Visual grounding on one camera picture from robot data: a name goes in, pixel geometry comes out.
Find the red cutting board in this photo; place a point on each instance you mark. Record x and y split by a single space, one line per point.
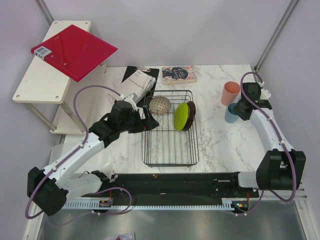
74 52

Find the light blue mug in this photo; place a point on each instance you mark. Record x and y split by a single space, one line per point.
265 94

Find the white two-tier shelf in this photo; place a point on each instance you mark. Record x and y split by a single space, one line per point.
43 84

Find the lime green plate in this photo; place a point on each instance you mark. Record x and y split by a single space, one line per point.
181 116

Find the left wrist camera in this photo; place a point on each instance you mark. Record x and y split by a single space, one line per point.
130 99

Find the blue-grey cup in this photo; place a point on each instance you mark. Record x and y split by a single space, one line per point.
230 115

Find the patterned ceramic bowl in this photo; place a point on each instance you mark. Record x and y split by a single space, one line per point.
160 105

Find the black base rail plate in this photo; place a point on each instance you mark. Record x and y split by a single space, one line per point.
174 188

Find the pink plastic cup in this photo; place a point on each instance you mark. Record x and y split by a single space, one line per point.
230 91

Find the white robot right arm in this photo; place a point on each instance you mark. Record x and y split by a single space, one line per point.
282 166

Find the floral cover book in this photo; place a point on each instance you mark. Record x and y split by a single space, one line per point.
174 75

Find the white slotted cable duct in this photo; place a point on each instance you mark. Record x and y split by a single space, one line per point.
98 204

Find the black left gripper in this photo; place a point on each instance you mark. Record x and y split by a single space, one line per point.
149 123

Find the white paper sheet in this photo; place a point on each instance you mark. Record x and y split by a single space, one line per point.
135 84

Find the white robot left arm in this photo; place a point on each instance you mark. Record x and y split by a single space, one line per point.
51 187

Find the grey wire dish rack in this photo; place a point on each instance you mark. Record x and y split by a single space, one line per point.
164 146

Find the dark brown plate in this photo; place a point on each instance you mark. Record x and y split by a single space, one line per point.
191 117

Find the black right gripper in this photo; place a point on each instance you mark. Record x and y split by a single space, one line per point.
238 111

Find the black clipboard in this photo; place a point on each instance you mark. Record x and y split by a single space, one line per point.
153 72

